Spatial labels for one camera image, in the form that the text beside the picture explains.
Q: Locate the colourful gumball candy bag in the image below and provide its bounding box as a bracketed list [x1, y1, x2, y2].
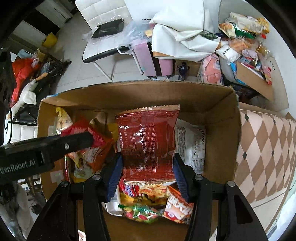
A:
[118, 204, 161, 223]

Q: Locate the dark red wafer packet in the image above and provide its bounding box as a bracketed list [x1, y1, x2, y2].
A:
[115, 105, 180, 185]

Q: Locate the pile of snacks on chair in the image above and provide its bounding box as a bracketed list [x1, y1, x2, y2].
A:
[216, 12, 272, 85]

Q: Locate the yellow cracker snack bag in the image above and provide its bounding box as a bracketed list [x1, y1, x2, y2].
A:
[56, 107, 73, 134]

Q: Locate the white quilted chair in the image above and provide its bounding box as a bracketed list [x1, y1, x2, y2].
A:
[4, 114, 38, 144]

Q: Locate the red chocolate ball bag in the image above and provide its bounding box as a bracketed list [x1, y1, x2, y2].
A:
[61, 119, 114, 173]

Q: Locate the printed tablecloth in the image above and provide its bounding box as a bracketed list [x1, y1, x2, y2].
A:
[234, 109, 295, 230]

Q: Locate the orange snack bag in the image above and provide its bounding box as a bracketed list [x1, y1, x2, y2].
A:
[162, 186, 194, 225]

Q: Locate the white goose plush toy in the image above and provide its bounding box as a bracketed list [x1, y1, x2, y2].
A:
[8, 73, 48, 118]

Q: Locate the brown cardboard box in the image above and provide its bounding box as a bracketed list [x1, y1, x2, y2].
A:
[36, 79, 242, 241]

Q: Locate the red yellow noodle packet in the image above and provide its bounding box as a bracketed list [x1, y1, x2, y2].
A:
[119, 178, 169, 208]

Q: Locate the white snack packet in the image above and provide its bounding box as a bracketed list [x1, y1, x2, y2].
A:
[175, 119, 206, 174]

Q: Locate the pink storage box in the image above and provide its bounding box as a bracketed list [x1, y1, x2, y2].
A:
[133, 41, 173, 79]

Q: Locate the black tray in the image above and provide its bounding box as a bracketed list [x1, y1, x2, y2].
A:
[91, 19, 125, 39]

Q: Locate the white chair with tray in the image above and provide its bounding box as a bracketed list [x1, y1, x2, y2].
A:
[75, 0, 132, 81]

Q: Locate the white cloth bag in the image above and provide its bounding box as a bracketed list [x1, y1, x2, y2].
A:
[151, 1, 221, 62]

